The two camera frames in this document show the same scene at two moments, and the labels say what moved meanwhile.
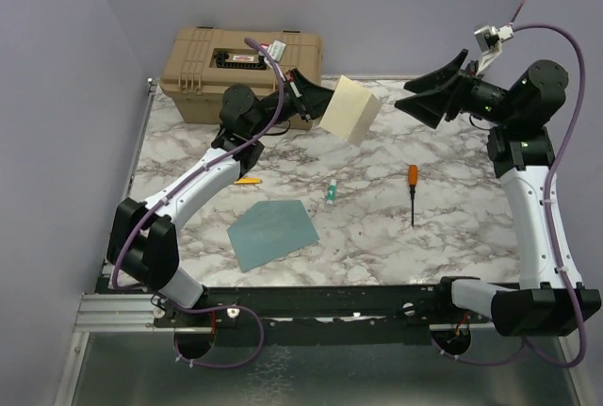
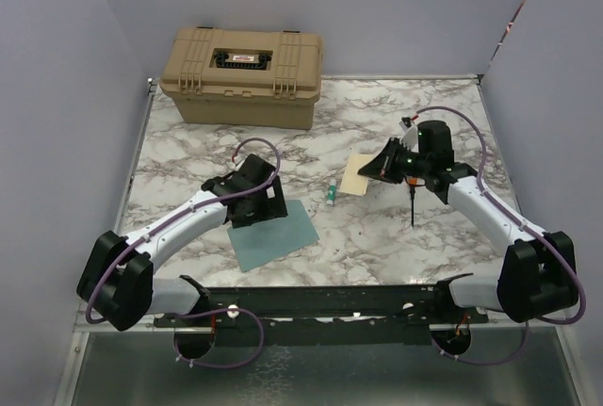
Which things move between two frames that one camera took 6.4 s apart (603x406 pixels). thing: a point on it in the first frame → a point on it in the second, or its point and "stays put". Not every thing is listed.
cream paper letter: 351,111 → 352,182
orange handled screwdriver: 413,181 stays put
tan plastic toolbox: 199,63 stays put
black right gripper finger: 427,108 → 383,166
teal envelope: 269,230 stays put
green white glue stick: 332,192 stays put
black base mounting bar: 322,315 stays put
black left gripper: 314,100 → 273,206
